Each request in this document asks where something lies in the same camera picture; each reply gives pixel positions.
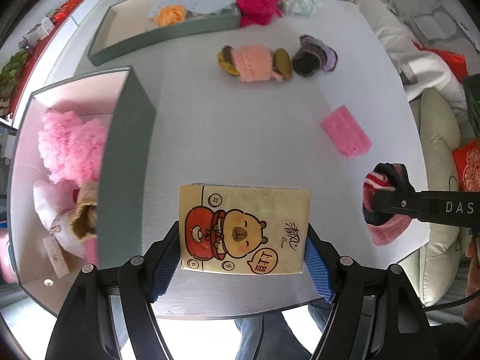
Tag white bundle with rope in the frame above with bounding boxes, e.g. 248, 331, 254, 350
32, 180, 85, 258

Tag yellow capybara tissue pack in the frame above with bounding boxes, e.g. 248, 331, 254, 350
179, 184, 311, 275

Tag purple brown knitted pouch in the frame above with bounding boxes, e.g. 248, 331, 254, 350
292, 35, 338, 77

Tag red striped pink sock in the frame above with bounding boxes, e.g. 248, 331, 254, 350
362, 163, 415, 246

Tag light pink fluffy plush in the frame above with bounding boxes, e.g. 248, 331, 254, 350
38, 111, 108, 187

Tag pink knitted item olive ends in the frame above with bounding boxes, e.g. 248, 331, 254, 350
216, 45, 293, 83

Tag white grey sofa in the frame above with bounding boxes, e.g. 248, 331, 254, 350
344, 0, 467, 306

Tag magenta fluffy plush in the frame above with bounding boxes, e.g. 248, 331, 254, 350
236, 0, 282, 28

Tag beige knitted pouch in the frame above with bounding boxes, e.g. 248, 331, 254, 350
70, 181, 98, 242

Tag pink plastic stool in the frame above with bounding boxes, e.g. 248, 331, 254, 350
0, 228, 17, 283

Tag large green-edged storage box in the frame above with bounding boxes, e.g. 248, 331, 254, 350
7, 67, 156, 315

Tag pink sponge block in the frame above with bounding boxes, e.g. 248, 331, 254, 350
83, 238, 100, 267
320, 105, 372, 158

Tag shallow green tray box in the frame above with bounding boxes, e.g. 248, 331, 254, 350
87, 0, 241, 67

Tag orange yarn ball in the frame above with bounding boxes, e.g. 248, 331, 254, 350
154, 5, 188, 28

